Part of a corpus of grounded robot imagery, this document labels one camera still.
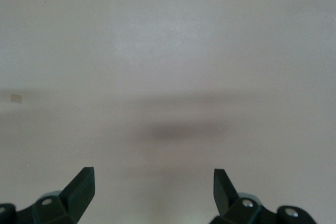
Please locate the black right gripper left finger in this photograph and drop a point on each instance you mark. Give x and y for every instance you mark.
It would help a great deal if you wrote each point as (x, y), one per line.
(71, 203)

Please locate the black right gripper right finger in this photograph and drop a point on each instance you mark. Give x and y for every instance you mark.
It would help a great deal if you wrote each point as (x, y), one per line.
(236, 208)

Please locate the small brown tape patch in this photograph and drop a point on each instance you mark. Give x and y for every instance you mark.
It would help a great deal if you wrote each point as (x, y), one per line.
(16, 98)

